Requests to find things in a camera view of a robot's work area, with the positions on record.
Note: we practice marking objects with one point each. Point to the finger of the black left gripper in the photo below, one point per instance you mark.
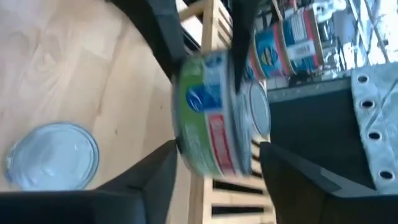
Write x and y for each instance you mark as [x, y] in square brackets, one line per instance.
[158, 28]
[244, 31]

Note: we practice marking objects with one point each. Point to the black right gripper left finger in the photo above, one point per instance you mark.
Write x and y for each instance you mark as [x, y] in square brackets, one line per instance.
[77, 208]

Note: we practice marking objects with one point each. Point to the green label tuna can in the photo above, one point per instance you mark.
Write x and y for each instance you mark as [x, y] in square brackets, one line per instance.
[260, 109]
[53, 155]
[202, 130]

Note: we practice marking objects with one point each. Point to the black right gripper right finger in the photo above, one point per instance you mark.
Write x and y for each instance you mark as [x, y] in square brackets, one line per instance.
[326, 202]

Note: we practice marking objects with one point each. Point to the blue label gold-rim can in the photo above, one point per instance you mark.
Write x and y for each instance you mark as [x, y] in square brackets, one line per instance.
[300, 46]
[269, 57]
[251, 70]

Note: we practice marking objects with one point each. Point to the wooden slatted shelf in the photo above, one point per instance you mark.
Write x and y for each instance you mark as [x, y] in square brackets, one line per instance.
[200, 202]

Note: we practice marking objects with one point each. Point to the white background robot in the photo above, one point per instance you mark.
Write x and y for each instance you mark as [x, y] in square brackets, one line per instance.
[329, 6]

